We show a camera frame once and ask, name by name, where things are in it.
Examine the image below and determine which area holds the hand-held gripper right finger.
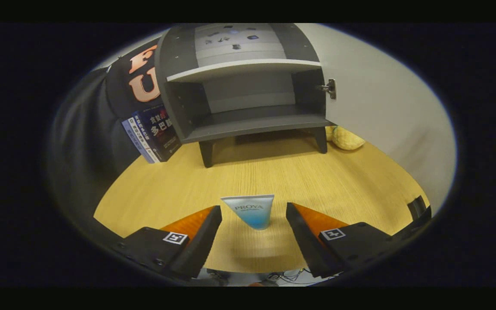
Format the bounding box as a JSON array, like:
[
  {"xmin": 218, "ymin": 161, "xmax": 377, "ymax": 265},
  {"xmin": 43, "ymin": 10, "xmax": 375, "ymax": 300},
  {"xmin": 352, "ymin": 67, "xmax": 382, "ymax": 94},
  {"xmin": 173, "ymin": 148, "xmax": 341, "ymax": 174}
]
[{"xmin": 286, "ymin": 202, "xmax": 394, "ymax": 279}]

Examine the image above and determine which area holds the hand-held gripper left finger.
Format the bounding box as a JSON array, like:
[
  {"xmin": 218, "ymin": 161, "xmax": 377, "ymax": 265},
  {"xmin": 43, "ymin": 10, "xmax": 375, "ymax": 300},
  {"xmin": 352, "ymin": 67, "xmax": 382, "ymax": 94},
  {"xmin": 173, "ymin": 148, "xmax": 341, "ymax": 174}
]
[{"xmin": 115, "ymin": 205, "xmax": 223, "ymax": 280}]

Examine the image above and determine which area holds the blue white tube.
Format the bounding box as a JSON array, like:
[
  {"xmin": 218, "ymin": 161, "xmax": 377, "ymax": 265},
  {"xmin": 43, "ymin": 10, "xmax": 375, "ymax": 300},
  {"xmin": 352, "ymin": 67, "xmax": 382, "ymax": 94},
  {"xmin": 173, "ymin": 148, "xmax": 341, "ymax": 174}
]
[{"xmin": 221, "ymin": 195, "xmax": 275, "ymax": 231}]

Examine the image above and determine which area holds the white cabinet door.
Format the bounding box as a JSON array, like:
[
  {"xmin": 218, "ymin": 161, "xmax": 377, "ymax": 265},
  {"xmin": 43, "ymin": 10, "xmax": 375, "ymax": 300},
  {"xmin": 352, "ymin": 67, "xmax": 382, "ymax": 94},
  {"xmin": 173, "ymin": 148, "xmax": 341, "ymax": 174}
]
[{"xmin": 295, "ymin": 24, "xmax": 457, "ymax": 211}]

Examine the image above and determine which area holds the yellow plush toy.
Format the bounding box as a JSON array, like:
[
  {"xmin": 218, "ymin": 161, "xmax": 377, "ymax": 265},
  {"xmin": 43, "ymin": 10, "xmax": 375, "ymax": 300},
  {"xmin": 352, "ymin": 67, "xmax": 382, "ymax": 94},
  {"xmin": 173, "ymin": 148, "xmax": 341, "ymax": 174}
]
[{"xmin": 325, "ymin": 126, "xmax": 366, "ymax": 151}]

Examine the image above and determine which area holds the dark blue book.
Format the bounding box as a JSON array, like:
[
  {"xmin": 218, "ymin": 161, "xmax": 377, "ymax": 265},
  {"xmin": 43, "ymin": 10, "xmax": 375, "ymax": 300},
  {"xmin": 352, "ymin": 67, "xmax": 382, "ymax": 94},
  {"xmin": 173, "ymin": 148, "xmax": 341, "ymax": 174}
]
[{"xmin": 132, "ymin": 105, "xmax": 183, "ymax": 163}]

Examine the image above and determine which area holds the light blue book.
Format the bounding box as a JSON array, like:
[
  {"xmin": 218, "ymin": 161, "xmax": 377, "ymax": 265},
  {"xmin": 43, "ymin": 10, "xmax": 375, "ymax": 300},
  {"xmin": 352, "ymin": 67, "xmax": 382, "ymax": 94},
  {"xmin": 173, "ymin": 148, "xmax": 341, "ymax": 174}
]
[{"xmin": 121, "ymin": 113, "xmax": 160, "ymax": 164}]

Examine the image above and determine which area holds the grey cabinet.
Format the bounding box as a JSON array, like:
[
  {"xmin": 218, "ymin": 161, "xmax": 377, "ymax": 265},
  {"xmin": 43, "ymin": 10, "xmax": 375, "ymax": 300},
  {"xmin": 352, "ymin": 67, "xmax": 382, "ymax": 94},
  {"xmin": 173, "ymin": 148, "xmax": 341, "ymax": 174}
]
[{"xmin": 154, "ymin": 24, "xmax": 337, "ymax": 168}]

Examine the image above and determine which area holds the metal door hinge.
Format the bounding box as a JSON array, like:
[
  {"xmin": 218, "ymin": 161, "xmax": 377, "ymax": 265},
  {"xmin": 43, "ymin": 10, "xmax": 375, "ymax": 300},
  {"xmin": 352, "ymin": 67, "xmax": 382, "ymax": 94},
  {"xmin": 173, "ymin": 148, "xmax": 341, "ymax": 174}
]
[{"xmin": 320, "ymin": 78, "xmax": 337, "ymax": 100}]

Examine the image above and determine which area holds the black backdrop cloth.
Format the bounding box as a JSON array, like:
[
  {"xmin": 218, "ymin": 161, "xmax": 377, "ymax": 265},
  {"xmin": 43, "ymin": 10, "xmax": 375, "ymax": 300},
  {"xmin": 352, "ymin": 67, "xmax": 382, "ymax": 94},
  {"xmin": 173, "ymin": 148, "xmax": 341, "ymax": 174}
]
[{"xmin": 52, "ymin": 39, "xmax": 175, "ymax": 233}]

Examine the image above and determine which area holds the white-edged cabinet shelf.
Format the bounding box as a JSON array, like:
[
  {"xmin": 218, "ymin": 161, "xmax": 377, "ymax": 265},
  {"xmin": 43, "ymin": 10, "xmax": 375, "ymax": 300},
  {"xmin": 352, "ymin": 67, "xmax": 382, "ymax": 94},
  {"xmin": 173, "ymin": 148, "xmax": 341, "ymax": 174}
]
[{"xmin": 166, "ymin": 59, "xmax": 322, "ymax": 83}]

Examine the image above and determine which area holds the black cable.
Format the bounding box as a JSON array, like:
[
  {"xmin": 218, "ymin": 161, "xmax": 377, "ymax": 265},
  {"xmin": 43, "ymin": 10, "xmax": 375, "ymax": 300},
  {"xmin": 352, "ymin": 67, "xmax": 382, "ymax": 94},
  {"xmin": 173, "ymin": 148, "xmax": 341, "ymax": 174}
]
[{"xmin": 274, "ymin": 269, "xmax": 313, "ymax": 285}]

